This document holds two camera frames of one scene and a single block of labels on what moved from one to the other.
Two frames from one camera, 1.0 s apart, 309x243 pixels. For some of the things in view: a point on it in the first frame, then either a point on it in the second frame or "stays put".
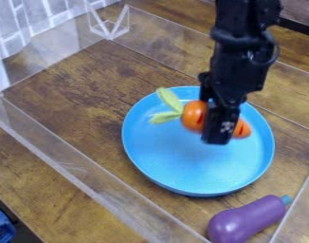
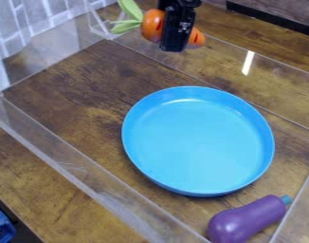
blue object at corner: [4, 229] stays put
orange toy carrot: [193, 115] -> [150, 25]
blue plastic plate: [168, 155] stays put
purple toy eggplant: [233, 226] stays put
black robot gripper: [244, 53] -> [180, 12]
